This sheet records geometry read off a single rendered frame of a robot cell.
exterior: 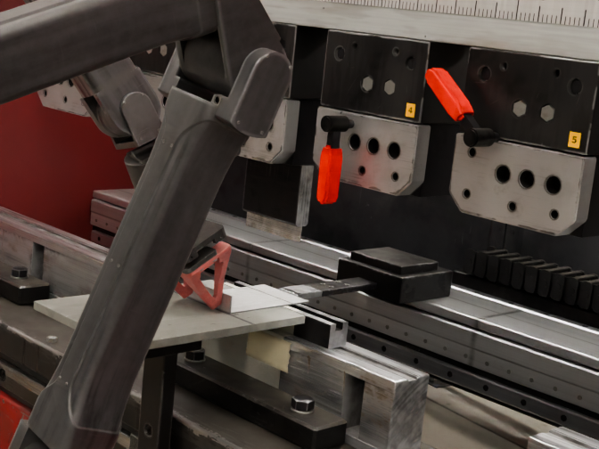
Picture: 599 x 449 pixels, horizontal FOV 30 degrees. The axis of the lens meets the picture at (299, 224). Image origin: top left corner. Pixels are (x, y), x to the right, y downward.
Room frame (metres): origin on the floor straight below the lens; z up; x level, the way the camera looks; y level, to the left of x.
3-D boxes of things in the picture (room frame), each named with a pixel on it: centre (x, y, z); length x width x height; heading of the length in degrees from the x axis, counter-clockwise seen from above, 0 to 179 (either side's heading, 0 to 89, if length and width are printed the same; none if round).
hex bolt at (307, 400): (1.23, -0.03, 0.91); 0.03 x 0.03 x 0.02
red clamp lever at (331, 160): (1.21, -0.03, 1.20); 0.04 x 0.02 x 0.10; 135
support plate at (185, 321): (1.27, 0.14, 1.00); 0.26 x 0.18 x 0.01; 135
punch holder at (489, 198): (1.10, -0.23, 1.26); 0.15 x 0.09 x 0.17; 45
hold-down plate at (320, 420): (1.30, 0.05, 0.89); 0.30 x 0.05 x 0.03; 45
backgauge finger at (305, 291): (1.48, -0.09, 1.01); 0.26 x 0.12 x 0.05; 135
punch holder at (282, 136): (1.39, 0.05, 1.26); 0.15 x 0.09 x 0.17; 45
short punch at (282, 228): (1.37, 0.03, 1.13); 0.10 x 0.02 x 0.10; 45
